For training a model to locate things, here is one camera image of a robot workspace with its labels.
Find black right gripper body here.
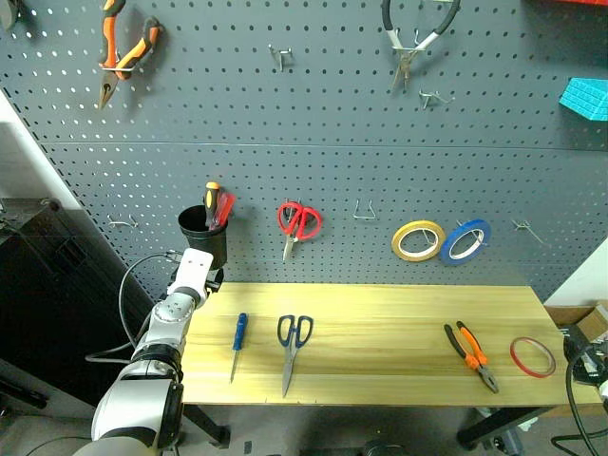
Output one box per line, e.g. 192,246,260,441
563,327,601,382

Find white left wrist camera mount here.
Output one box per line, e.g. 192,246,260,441
166,247,216,303

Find dark grey pegboard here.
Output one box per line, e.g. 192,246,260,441
0,0,608,301

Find metal pegboard hook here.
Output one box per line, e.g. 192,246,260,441
267,44,294,73
107,213,141,231
418,88,456,111
511,218,545,245
352,199,380,222

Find orange black needle-nose pliers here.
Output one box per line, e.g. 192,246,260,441
97,0,165,111

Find orange black screwdriver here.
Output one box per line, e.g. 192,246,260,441
203,181,221,230

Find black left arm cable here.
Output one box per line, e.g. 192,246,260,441
85,251,184,365

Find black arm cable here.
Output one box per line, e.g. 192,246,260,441
85,251,184,365
550,350,608,456

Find black table leg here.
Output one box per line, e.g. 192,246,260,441
181,405,232,448
456,407,556,452

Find cardboard box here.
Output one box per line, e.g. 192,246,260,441
544,299,608,344

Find orange black combination pliers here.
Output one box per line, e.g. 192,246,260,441
444,320,501,395

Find blue tape roll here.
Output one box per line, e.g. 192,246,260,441
439,218,493,266

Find teal plastic bin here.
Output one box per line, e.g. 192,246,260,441
558,77,608,122

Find black white handled pliers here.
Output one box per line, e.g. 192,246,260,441
380,0,463,92

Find blue handled screwdriver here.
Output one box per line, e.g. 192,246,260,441
229,312,249,385

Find blue handled scissors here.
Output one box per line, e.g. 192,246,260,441
276,313,314,399

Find dark rounded shape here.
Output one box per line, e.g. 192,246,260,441
362,439,406,456

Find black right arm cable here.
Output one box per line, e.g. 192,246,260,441
550,350,608,456

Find black plastic cup holder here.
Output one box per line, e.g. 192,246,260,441
178,204,230,270

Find yellow tape roll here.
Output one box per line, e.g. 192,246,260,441
390,219,447,263

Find red handled scissors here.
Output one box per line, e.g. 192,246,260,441
276,200,323,262

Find thin red tape ring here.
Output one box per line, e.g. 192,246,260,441
509,336,558,380

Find red plastic bin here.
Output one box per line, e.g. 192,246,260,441
521,0,608,9

